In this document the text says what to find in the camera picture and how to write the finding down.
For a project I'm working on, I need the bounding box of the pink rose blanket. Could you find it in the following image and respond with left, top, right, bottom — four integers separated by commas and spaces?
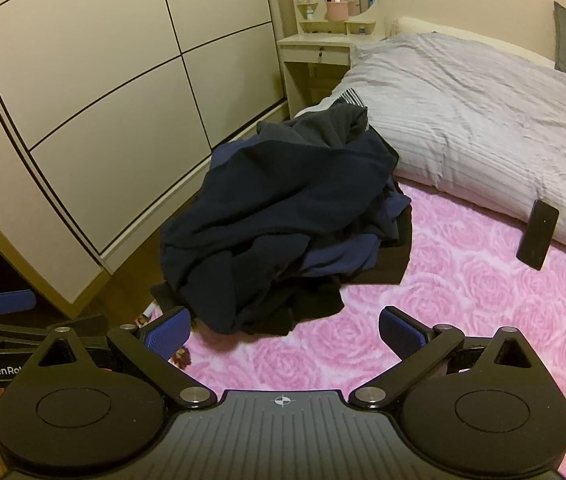
172, 184, 566, 476

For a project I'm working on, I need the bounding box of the white sliding wardrobe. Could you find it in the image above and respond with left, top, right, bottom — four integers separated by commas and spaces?
0, 0, 287, 316

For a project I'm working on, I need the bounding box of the grey striped duvet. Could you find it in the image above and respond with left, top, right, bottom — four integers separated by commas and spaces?
291, 30, 566, 264

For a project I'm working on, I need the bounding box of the white dressing table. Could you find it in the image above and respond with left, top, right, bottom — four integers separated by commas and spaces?
277, 0, 386, 115

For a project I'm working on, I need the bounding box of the pile of dark clothes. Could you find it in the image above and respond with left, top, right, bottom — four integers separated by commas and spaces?
153, 89, 412, 336

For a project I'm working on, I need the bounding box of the pink tissue box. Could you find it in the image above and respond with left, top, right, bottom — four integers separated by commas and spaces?
326, 0, 349, 22

